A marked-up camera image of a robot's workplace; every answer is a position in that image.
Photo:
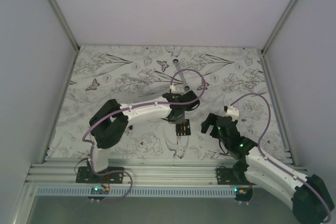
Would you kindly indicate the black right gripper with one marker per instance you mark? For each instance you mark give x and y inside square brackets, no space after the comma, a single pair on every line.
[210,120]

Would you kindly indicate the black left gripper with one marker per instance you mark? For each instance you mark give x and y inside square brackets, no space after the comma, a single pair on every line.
[172,120]

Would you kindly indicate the black fuse box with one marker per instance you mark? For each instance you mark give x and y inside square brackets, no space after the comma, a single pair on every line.
[179,129]

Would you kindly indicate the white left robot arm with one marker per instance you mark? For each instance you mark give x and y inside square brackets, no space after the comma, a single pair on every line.
[109,123]

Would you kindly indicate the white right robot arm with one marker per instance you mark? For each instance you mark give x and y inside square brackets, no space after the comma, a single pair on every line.
[306,196]

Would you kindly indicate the clear plastic fuse cover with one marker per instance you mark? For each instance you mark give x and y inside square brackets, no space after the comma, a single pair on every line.
[144,91]

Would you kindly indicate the silver ratchet wrench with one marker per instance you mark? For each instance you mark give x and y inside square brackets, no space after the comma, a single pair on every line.
[180,72]

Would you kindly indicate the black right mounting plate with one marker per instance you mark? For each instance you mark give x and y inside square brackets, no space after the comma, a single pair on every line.
[230,176]

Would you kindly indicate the black mounting plate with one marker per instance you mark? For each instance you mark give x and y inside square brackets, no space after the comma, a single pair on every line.
[111,175]
[230,176]

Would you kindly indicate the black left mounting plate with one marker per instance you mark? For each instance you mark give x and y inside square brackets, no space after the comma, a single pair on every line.
[111,175]

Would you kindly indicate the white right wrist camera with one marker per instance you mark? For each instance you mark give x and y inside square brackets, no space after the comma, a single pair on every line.
[231,111]

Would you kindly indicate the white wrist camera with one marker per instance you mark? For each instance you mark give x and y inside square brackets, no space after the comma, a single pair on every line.
[231,111]
[175,90]

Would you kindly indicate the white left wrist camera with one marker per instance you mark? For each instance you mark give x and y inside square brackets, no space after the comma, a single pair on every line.
[175,90]

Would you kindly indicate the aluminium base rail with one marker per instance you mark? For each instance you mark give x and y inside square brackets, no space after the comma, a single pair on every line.
[144,172]

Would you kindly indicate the white slotted cable duct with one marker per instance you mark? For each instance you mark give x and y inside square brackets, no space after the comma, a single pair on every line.
[138,191]

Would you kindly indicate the aluminium frame post right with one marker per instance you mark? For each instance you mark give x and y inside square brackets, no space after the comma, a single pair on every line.
[279,25]

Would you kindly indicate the aluminium frame post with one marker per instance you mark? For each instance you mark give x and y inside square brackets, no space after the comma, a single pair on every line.
[63,23]
[279,25]

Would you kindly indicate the aluminium frame post left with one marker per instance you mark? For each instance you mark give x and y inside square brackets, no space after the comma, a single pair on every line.
[63,23]

